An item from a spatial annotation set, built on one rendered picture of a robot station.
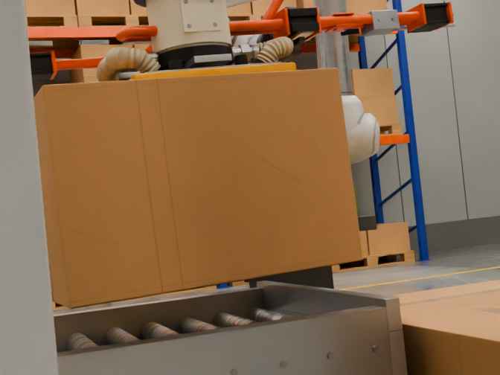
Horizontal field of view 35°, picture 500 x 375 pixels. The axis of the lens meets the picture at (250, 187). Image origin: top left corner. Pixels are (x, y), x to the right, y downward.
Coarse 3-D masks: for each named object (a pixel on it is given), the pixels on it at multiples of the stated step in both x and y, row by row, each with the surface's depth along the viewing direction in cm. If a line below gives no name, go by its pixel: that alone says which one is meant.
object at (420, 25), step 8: (416, 8) 189; (424, 8) 187; (432, 8) 189; (440, 8) 190; (448, 8) 190; (424, 16) 187; (432, 16) 189; (440, 16) 190; (448, 16) 190; (416, 24) 190; (424, 24) 187; (432, 24) 188; (440, 24) 190; (448, 24) 191
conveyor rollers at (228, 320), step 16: (192, 320) 192; (224, 320) 193; (240, 320) 184; (256, 320) 196; (272, 320) 186; (80, 336) 182; (112, 336) 184; (128, 336) 174; (144, 336) 192; (160, 336) 177
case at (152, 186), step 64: (64, 128) 142; (128, 128) 147; (192, 128) 151; (256, 128) 156; (320, 128) 162; (64, 192) 142; (128, 192) 146; (192, 192) 150; (256, 192) 155; (320, 192) 161; (64, 256) 141; (128, 256) 145; (192, 256) 150; (256, 256) 154; (320, 256) 160
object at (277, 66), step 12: (180, 60) 159; (240, 60) 163; (144, 72) 154; (156, 72) 153; (168, 72) 154; (180, 72) 154; (192, 72) 155; (204, 72) 156; (216, 72) 157; (228, 72) 158; (240, 72) 159; (252, 72) 160
